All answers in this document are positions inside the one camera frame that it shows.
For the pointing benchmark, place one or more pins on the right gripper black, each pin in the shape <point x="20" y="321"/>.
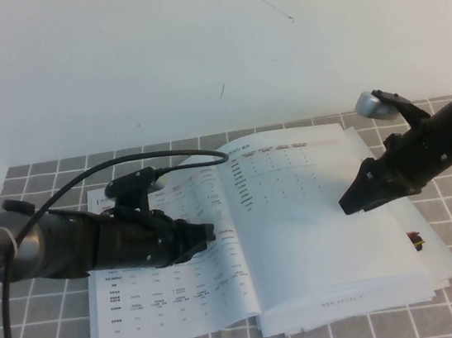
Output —
<point x="424" y="155"/>

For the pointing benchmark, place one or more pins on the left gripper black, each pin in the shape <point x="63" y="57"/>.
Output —
<point x="136" y="243"/>

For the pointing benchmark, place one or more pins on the white product catalogue book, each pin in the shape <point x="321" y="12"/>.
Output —
<point x="300" y="230"/>

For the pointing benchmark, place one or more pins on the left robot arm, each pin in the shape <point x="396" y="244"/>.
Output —
<point x="23" y="245"/>

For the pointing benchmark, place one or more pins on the white brochure with pinkish edge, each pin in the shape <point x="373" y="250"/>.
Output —
<point x="439" y="241"/>

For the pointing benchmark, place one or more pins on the white brochure with web address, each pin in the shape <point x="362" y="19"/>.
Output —
<point x="352" y="307"/>

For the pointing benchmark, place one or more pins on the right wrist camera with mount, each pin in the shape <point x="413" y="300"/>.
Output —
<point x="367" y="104"/>

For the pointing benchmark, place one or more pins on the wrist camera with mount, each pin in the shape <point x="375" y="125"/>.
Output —
<point x="127" y="180"/>
<point x="367" y="104"/>

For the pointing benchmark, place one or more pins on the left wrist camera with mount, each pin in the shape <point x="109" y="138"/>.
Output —
<point x="127" y="180"/>

